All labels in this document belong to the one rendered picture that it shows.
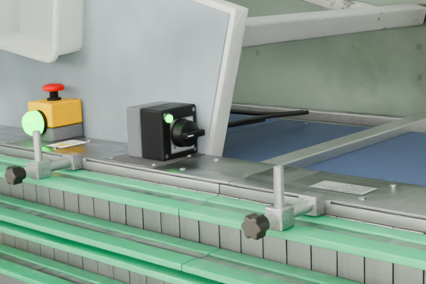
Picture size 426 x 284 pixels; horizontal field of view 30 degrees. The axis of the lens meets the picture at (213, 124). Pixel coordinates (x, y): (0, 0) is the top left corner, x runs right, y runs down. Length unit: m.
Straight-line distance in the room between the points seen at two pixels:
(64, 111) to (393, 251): 0.76
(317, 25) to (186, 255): 0.56
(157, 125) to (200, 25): 0.17
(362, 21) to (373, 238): 0.76
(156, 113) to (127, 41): 0.20
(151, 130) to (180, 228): 0.17
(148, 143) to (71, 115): 0.26
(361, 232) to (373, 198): 0.08
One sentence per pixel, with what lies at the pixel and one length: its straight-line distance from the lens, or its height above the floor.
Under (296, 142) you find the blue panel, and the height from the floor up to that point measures 0.53.
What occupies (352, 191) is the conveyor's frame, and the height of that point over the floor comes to 0.83.
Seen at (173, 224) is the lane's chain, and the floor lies 0.88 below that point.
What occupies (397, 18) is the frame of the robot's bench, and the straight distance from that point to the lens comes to 1.72.
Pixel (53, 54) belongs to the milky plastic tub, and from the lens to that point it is 1.40.
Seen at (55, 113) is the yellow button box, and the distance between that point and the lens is 1.43.
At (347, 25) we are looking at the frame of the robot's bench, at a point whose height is 0.35.
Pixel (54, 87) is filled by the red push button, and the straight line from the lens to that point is 1.45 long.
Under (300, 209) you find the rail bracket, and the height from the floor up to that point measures 0.92.
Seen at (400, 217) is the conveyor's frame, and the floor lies 0.88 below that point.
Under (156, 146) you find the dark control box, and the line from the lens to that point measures 1.22.
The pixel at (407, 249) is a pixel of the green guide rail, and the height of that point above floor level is 0.94.
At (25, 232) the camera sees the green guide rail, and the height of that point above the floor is 0.96.
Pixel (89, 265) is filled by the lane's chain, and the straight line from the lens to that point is 1.34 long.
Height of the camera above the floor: 1.67
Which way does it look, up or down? 47 degrees down
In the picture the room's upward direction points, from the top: 103 degrees counter-clockwise
